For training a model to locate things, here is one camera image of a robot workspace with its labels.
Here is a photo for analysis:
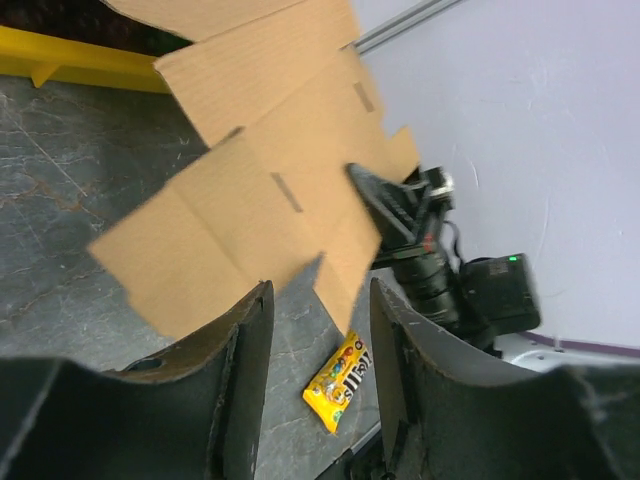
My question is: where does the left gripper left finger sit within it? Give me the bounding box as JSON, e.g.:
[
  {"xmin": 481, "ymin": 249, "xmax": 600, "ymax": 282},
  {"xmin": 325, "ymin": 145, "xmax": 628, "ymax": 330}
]
[{"xmin": 1, "ymin": 282, "xmax": 274, "ymax": 479}]

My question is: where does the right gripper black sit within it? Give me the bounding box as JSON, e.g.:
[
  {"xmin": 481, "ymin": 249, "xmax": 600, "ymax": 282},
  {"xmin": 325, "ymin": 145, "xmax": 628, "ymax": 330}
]
[{"xmin": 346, "ymin": 163, "xmax": 464, "ymax": 330}]

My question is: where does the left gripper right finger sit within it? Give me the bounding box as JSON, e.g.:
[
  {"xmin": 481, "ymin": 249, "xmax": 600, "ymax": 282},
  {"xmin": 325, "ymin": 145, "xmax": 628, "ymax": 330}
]
[{"xmin": 370, "ymin": 280, "xmax": 639, "ymax": 479}]

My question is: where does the brown cardboard box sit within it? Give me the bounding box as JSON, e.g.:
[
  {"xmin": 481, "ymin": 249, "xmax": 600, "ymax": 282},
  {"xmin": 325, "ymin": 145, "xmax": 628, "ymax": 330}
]
[{"xmin": 90, "ymin": 1, "xmax": 419, "ymax": 339}]

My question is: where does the yellow candy bag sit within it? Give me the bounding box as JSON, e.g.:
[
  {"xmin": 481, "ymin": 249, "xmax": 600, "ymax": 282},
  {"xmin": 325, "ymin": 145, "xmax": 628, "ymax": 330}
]
[{"xmin": 302, "ymin": 330, "xmax": 373, "ymax": 434}]

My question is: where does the yellow plastic tray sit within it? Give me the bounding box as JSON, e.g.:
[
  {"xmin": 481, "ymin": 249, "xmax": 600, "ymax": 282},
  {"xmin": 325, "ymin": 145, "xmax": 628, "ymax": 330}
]
[{"xmin": 1, "ymin": 26, "xmax": 169, "ymax": 94}]

